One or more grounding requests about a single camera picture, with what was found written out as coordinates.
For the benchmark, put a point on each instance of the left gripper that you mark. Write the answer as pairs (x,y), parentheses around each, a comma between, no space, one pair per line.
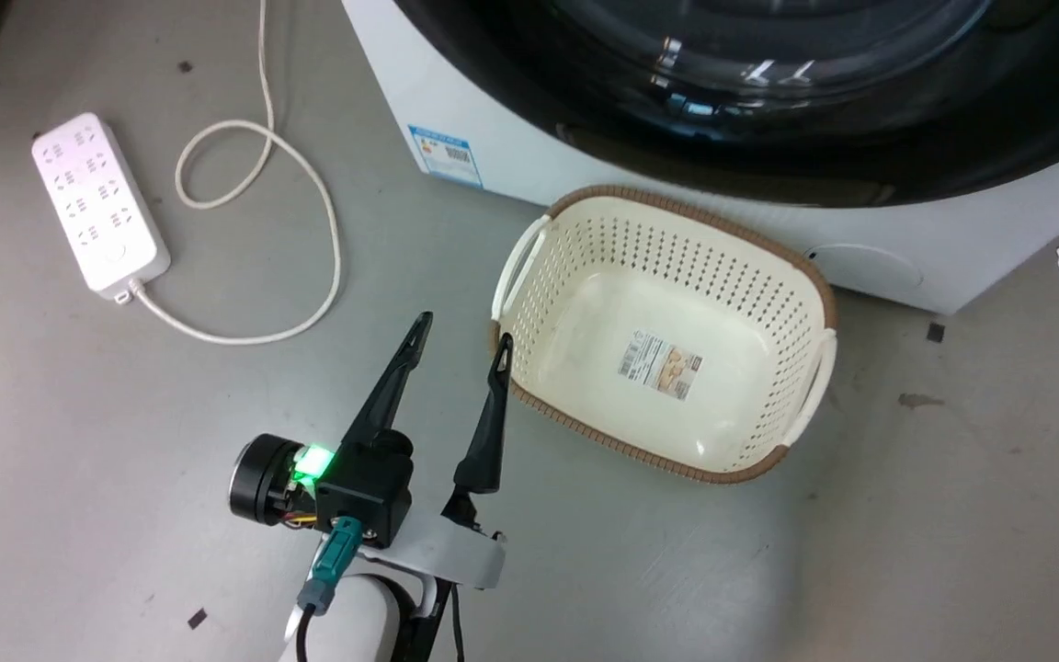
(364,487)

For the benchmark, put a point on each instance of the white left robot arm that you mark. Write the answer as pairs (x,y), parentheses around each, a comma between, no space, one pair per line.
(359,616)

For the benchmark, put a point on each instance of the black round washing machine door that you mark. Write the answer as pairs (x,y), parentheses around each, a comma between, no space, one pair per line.
(860,138)

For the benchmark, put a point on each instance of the white front-load washing machine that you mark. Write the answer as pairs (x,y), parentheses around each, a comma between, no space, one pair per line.
(529,147)

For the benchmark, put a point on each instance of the cream perforated laundry basket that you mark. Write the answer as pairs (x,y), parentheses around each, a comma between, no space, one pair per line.
(658,368)

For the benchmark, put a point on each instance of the printed paper basket label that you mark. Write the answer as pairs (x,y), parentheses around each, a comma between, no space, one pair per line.
(660,365)

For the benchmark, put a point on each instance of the blue energy label sticker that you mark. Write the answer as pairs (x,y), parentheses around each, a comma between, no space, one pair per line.
(444,154)

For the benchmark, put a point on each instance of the small black tape piece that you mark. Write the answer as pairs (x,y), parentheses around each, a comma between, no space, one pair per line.
(197,619)
(935,332)

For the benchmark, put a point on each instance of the round white filter cover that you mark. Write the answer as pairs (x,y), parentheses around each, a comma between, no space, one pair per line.
(870,268)

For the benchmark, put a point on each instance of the white power strip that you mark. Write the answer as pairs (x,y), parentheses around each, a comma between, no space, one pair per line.
(99,207)

